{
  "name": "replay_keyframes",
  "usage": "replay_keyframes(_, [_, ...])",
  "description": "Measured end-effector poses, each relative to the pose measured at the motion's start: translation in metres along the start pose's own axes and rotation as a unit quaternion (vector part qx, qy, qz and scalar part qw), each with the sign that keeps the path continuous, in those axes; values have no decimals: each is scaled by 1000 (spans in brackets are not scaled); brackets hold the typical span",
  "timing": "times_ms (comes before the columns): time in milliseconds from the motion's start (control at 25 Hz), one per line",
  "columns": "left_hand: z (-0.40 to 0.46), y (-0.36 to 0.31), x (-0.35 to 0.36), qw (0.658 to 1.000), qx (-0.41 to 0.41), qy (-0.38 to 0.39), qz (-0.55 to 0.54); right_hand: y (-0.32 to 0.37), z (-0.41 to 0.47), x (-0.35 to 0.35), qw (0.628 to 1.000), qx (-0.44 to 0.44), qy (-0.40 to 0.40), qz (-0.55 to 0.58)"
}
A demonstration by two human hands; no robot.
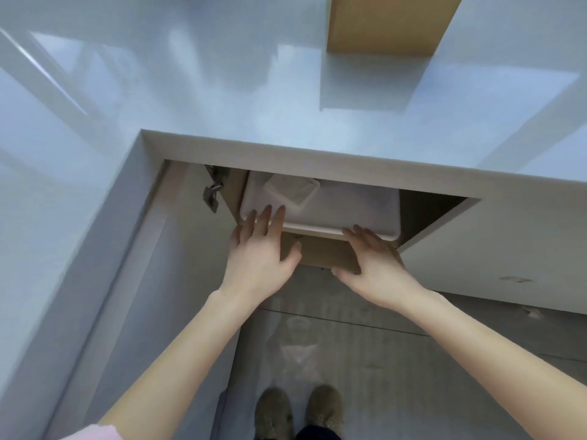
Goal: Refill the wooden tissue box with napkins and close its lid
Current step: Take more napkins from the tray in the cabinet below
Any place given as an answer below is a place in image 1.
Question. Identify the person's left hand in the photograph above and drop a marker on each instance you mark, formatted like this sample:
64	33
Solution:
257	265

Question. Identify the person's right hand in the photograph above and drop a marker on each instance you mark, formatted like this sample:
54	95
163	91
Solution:
380	274

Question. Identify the person's left little finger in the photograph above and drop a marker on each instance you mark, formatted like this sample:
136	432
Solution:
235	235

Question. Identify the person's left thumb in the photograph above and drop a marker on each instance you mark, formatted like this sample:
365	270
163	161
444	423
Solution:
291	252

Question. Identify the person's right thumb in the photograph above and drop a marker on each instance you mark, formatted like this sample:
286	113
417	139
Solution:
346	271

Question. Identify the person's left middle finger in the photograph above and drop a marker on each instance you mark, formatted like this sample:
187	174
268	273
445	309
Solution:
263	219

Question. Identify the person's right middle finger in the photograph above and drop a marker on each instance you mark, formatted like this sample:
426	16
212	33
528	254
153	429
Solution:
368	237

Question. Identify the white plastic storage bin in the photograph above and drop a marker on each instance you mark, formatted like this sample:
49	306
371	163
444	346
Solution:
348	215

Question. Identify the person's right forearm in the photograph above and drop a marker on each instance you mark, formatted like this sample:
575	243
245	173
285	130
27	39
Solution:
486	357

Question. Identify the person's left forearm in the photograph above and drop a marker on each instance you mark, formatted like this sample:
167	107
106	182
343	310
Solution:
183	357

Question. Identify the wooden cabinet shelf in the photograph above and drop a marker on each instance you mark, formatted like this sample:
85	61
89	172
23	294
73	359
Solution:
321	254

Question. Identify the small white square container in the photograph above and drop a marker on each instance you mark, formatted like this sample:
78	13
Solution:
293	190

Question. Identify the metal cabinet door hinge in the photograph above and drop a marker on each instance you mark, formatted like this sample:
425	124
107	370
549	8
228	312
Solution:
213	190

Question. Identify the white open cabinet door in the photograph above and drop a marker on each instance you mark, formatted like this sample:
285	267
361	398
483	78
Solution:
156	316

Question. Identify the person's right olive shoe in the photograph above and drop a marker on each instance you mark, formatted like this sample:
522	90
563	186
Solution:
325	405

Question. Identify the person's olive shoe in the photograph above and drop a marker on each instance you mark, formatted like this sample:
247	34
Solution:
274	414
325	405

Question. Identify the white closed cabinet door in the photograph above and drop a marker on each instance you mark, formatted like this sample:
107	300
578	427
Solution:
509	251

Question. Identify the person's left olive shoe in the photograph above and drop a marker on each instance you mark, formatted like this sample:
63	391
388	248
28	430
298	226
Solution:
274	414

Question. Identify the person's dark trousers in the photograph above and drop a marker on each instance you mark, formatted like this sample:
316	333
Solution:
318	433

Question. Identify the brown cardboard box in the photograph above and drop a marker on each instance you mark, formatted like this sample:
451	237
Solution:
385	22

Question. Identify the person's pink sleeve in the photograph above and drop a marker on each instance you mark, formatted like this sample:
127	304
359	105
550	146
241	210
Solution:
94	433

